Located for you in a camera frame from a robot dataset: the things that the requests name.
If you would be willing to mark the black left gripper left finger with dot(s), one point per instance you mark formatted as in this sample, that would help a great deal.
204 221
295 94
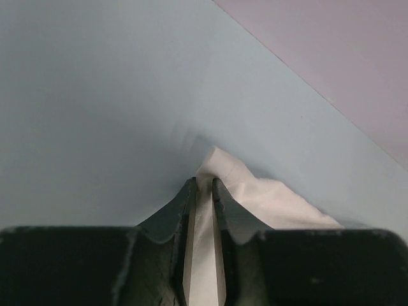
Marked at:
147 264

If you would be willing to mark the white t shirt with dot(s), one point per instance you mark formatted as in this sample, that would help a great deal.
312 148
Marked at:
269 200

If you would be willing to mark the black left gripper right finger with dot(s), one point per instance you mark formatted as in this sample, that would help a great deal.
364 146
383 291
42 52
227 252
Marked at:
260 265

